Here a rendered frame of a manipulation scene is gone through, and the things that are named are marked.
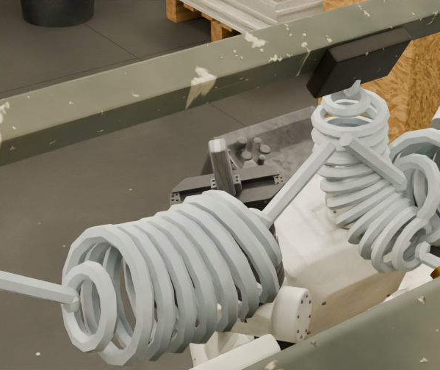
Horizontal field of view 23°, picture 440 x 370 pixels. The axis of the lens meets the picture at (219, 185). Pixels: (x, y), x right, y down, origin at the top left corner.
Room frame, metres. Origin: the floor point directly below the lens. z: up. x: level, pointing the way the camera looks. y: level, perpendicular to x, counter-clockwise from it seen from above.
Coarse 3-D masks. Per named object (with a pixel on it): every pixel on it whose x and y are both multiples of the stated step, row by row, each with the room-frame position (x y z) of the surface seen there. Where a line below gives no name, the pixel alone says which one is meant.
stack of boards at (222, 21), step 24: (168, 0) 5.69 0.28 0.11; (192, 0) 5.49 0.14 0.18; (216, 0) 5.31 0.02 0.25; (240, 0) 5.12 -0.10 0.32; (264, 0) 4.94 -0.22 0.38; (288, 0) 4.92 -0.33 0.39; (312, 0) 5.00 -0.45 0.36; (216, 24) 5.30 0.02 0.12; (240, 24) 5.13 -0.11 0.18; (264, 24) 4.96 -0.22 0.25
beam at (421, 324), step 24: (432, 288) 0.28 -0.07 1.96; (384, 312) 0.27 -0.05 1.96; (408, 312) 0.27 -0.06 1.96; (432, 312) 0.27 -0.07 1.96; (312, 336) 0.25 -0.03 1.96; (336, 336) 0.25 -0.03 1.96; (360, 336) 0.26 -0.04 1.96; (384, 336) 0.26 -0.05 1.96; (408, 336) 0.26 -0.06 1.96; (432, 336) 0.26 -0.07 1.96; (264, 360) 0.24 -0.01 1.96; (288, 360) 0.24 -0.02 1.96; (312, 360) 0.24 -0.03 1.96; (336, 360) 0.25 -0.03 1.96; (360, 360) 0.25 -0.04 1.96; (384, 360) 0.25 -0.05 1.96; (408, 360) 0.25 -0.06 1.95; (432, 360) 0.25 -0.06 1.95
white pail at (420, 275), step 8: (424, 264) 2.68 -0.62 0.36; (408, 272) 2.63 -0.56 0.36; (416, 272) 2.63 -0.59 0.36; (424, 272) 2.63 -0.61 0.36; (408, 280) 2.59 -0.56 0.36; (416, 280) 2.59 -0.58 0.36; (424, 280) 2.59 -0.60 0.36; (400, 288) 2.52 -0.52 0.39; (408, 288) 2.52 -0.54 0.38; (392, 296) 2.51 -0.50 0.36
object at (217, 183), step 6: (210, 144) 0.99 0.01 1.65; (216, 144) 0.99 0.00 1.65; (210, 150) 0.98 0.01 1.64; (216, 150) 0.98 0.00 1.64; (210, 156) 0.98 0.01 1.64; (216, 156) 0.98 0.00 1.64; (216, 162) 0.98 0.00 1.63; (216, 168) 0.98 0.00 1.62; (216, 174) 0.98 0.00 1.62; (222, 174) 0.98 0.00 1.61; (210, 180) 1.00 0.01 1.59; (216, 180) 0.98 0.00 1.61; (222, 180) 0.98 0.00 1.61; (216, 186) 0.99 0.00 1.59; (222, 186) 0.98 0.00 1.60
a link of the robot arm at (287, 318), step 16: (288, 288) 1.04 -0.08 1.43; (272, 304) 1.01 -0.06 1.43; (288, 304) 1.01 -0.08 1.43; (304, 304) 1.02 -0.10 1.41; (240, 320) 1.01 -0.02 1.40; (256, 320) 1.00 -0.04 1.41; (272, 320) 1.00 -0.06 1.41; (288, 320) 1.00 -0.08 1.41; (304, 320) 1.02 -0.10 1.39; (288, 336) 0.99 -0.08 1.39; (304, 336) 1.02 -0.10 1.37
